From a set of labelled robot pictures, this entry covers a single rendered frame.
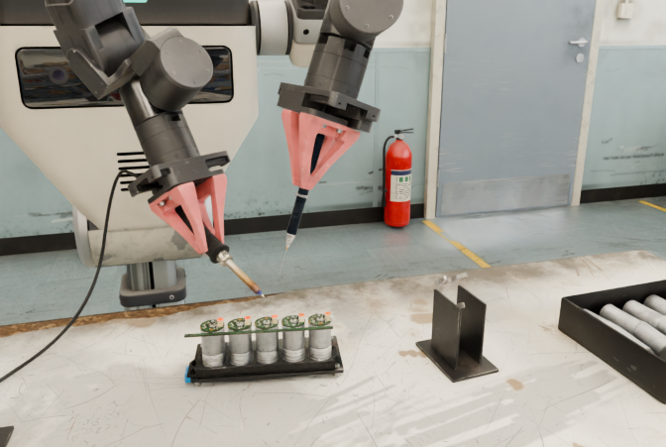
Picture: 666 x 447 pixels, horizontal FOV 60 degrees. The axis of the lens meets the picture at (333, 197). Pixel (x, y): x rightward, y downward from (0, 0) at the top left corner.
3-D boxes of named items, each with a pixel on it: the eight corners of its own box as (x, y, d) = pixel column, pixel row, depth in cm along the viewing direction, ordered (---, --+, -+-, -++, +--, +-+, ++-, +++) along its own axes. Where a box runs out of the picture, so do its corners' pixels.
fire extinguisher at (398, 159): (380, 219, 341) (382, 127, 325) (404, 217, 345) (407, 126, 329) (388, 227, 327) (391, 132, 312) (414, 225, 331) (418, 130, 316)
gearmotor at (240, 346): (230, 360, 63) (228, 317, 61) (253, 359, 63) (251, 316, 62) (229, 373, 61) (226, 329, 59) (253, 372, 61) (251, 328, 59)
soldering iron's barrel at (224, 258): (262, 294, 62) (224, 258, 65) (266, 284, 61) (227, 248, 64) (252, 299, 61) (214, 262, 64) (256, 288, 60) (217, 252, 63)
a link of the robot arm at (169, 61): (121, 29, 68) (62, 58, 63) (159, -29, 60) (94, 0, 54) (188, 109, 71) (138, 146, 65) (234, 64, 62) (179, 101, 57)
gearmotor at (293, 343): (281, 357, 64) (280, 314, 62) (304, 356, 64) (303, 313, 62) (282, 370, 61) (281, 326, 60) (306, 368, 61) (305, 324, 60)
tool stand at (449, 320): (468, 376, 69) (444, 284, 72) (515, 370, 60) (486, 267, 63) (424, 386, 67) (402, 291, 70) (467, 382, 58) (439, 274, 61)
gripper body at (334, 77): (328, 110, 54) (351, 33, 53) (274, 98, 62) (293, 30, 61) (378, 128, 58) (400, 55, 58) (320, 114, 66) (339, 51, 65)
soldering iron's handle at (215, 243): (226, 260, 65) (161, 196, 71) (232, 243, 64) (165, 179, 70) (209, 267, 64) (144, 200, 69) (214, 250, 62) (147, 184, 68)
